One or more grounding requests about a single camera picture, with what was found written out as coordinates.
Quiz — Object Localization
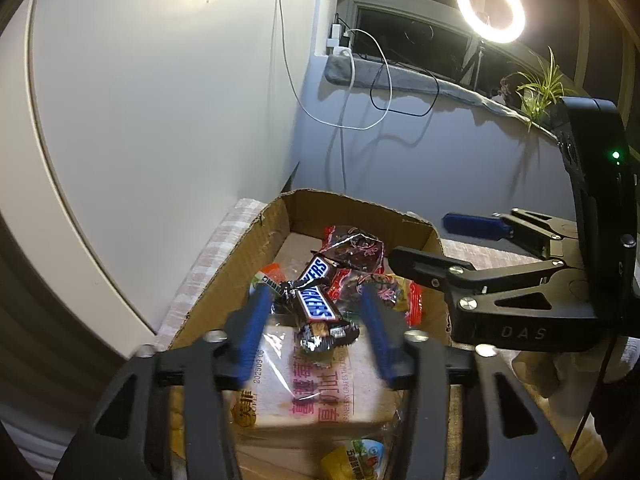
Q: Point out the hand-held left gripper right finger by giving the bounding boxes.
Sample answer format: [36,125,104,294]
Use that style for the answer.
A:
[360,285,581,480]

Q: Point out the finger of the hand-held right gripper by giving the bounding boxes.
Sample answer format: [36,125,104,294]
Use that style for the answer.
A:
[389,246,601,348]
[443,208,583,261]

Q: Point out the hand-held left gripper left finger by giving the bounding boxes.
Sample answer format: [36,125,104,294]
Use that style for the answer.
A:
[52,287,276,480]

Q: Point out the jelly cup orange green lid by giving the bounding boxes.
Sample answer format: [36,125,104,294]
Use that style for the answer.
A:
[249,262,288,306]

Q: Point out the dark snack packet red ends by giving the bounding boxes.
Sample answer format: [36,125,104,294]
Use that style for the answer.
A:
[332,270,401,311]
[320,225,386,276]

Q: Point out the cardboard box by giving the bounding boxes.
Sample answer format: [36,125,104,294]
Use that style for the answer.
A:
[160,188,453,480]

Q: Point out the person's right forearm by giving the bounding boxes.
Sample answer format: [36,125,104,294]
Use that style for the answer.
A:
[512,335,640,403]

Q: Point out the red yellow snack packet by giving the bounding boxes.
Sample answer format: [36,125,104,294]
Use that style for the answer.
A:
[392,280,423,328]

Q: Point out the dark candy wrapper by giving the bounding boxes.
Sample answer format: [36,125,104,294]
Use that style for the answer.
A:
[297,317,361,354]

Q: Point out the bagged bread loaf pink print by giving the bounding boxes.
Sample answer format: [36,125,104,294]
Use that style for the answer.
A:
[167,317,408,441]

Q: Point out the jelly cup yellow green lid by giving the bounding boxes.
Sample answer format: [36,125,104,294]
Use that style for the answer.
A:
[320,437,388,480]

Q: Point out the potted spider plant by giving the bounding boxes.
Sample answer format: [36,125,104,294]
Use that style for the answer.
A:
[515,46,566,133]

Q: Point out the small flower figurine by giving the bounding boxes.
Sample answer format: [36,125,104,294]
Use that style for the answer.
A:
[492,75,516,103]

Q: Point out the grey cloth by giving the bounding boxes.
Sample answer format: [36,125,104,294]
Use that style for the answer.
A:
[324,54,561,143]

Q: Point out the dark window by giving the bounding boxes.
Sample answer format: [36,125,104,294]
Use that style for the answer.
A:
[340,0,640,126]

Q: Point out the dark cloth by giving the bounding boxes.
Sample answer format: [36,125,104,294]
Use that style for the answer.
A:
[592,385,640,461]

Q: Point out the white charger plug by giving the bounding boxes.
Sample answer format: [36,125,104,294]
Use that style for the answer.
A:
[327,20,353,56]

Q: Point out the white curved panel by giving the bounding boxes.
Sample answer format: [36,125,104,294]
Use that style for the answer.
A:
[0,0,318,346]

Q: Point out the black cable loop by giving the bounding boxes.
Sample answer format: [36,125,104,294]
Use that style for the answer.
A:
[370,30,441,117]

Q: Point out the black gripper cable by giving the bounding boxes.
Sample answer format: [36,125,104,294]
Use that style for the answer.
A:
[567,335,616,461]

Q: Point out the ring light tripod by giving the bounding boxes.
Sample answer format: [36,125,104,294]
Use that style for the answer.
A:
[460,42,486,93]

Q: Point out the short white cable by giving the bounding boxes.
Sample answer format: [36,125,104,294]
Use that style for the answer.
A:
[340,50,357,191]

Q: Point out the long white cable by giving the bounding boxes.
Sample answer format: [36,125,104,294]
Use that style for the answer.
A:
[276,0,393,132]

